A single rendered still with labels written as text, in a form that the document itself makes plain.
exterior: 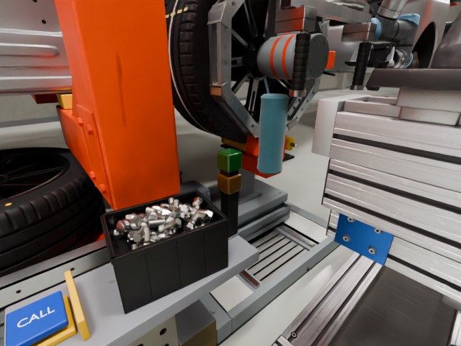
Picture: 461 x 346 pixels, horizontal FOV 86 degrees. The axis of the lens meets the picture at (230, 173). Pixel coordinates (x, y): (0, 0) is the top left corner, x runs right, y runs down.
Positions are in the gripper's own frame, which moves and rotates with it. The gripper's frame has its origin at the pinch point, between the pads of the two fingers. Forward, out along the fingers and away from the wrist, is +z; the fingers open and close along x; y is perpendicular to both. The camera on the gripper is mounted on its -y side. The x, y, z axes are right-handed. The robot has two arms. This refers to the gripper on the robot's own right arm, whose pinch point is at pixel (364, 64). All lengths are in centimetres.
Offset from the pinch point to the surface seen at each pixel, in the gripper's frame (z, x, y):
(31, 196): 98, -35, -33
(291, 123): 10.4, -20.1, -22.2
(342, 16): 16.8, -1.5, 12.6
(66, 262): 95, -18, -44
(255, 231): 26, -22, -71
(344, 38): 4.9, -6.1, 8.1
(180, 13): 50, -36, 14
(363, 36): 4.9, 0.0, 8.3
